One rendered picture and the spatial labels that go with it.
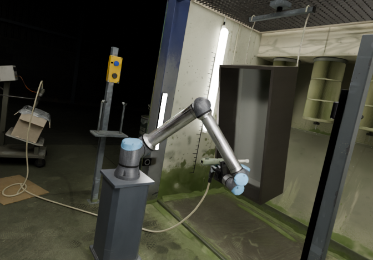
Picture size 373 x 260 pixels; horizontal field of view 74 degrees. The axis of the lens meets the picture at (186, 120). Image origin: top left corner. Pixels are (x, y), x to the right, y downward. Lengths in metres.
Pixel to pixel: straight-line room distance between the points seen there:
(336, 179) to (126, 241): 1.46
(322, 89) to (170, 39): 1.79
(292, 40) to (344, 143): 2.48
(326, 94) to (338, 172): 2.15
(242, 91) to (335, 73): 1.08
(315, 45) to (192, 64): 1.42
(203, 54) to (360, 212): 2.28
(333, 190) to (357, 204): 1.98
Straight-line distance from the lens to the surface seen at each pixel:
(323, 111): 3.17
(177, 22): 2.77
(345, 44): 3.15
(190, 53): 2.85
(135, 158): 1.82
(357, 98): 1.09
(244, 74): 2.68
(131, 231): 2.00
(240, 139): 2.80
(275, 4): 2.60
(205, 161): 2.03
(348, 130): 1.09
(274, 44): 3.57
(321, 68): 3.23
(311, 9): 2.45
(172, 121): 1.86
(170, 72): 2.70
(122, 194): 1.81
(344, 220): 3.06
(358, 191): 3.15
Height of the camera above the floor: 1.32
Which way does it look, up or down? 6 degrees down
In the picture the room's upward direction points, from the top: 10 degrees clockwise
